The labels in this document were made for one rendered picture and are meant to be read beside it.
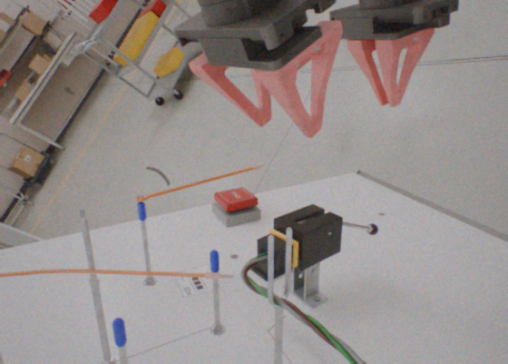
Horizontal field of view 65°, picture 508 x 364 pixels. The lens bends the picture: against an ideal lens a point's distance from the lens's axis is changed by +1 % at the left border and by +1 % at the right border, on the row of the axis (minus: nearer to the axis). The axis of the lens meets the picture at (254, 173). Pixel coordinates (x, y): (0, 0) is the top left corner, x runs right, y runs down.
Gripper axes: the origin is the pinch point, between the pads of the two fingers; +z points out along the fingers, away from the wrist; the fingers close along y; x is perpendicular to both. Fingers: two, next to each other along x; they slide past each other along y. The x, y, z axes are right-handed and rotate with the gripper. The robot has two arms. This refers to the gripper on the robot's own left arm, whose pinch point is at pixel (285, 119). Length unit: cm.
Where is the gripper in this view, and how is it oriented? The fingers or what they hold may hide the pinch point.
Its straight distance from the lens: 32.3
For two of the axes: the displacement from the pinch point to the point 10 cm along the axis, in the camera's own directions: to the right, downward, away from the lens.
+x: 6.7, -6.2, 4.1
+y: 6.6, 2.4, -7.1
